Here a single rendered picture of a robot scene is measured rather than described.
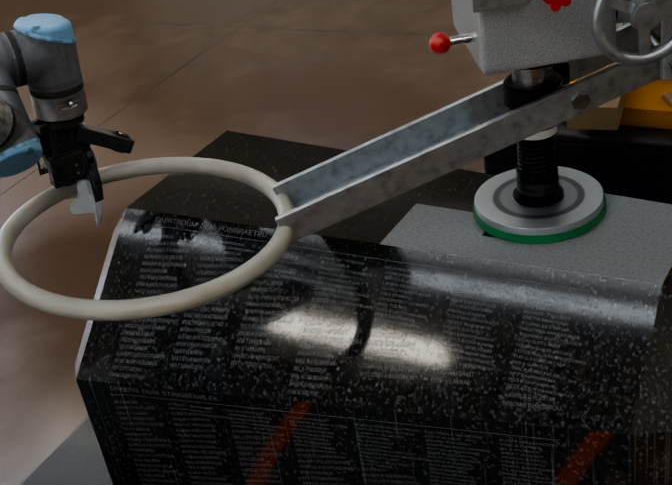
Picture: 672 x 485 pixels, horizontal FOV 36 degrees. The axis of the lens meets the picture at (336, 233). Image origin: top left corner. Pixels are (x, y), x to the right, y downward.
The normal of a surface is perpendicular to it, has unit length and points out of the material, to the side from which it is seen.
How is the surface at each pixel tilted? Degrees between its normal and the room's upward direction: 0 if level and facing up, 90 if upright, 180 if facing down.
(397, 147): 90
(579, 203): 0
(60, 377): 0
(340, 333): 45
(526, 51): 90
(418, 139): 90
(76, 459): 0
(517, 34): 90
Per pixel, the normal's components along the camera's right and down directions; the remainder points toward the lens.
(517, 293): -0.42, -0.24
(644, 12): 0.10, 0.50
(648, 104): -0.14, -0.85
